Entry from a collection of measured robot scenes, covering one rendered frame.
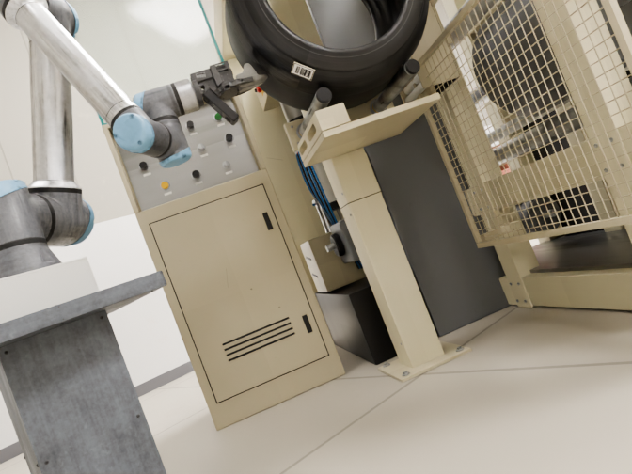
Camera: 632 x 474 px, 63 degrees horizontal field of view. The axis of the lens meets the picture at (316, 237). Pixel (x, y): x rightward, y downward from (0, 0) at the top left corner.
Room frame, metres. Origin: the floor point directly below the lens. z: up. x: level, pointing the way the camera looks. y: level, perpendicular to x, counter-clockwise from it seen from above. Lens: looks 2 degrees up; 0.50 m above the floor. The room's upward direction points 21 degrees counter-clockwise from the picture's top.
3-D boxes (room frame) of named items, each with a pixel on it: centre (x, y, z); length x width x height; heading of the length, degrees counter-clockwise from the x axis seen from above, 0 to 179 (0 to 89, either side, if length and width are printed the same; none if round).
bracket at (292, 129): (1.80, -0.23, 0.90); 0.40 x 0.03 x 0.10; 101
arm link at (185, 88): (1.45, 0.19, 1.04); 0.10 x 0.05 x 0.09; 11
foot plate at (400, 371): (1.88, -0.20, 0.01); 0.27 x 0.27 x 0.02; 11
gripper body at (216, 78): (1.46, 0.11, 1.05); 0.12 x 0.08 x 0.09; 101
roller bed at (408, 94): (1.92, -0.60, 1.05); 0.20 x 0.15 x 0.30; 11
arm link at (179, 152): (1.41, 0.28, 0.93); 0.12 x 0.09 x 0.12; 166
